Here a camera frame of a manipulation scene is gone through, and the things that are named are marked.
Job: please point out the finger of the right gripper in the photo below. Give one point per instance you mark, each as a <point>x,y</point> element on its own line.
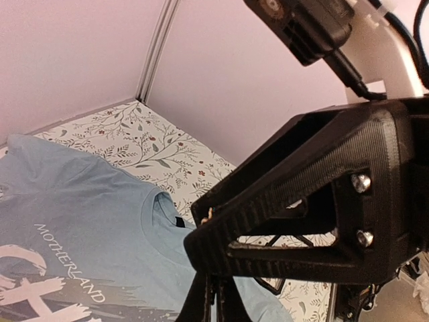
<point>342,171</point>

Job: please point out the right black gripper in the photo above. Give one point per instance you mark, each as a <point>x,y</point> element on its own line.
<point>419,171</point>

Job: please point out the light blue printed t-shirt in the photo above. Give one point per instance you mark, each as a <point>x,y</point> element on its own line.
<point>82,240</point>

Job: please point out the right aluminium frame post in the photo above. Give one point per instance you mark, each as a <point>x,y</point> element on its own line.
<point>156,46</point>

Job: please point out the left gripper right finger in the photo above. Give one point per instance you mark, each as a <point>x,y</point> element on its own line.
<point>230,307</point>

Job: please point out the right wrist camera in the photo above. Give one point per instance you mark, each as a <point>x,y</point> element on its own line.
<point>364,43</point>

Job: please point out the black open jewelry box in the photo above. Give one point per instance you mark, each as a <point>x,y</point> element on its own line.
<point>278,268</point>

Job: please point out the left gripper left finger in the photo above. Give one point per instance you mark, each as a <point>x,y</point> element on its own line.
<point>199,300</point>

